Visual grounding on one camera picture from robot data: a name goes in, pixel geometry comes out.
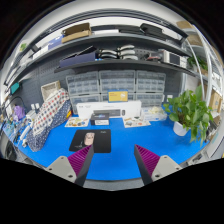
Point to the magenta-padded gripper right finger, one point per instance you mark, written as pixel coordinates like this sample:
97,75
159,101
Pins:
163,166

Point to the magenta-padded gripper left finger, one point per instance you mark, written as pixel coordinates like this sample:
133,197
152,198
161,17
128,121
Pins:
63,166

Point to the transparent pink computer mouse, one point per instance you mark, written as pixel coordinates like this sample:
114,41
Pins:
89,139

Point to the black mouse pad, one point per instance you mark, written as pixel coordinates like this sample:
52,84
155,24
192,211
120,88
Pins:
103,141

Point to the blue dotted cloth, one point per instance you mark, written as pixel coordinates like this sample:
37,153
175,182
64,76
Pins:
38,136

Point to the white sticker sheet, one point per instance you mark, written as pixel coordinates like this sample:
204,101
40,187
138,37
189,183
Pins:
136,122
76,122

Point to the red and white checkered cloth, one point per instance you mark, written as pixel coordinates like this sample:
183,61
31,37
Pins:
50,110

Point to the green plant in white pot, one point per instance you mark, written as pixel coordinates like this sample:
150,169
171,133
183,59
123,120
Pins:
186,113

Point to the small black box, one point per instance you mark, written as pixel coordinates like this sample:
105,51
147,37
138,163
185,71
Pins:
99,119

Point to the long white keyboard box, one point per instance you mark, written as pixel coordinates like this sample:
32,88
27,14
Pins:
133,107

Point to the white woven basket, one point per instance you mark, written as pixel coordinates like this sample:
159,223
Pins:
50,90

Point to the yellow and blue box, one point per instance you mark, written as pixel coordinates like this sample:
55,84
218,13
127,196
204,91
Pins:
117,96

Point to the grey drawer cabinet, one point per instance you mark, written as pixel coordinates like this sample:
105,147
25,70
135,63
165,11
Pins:
116,80
150,81
81,83

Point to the white shelving rack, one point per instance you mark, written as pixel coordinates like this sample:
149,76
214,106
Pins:
210,76

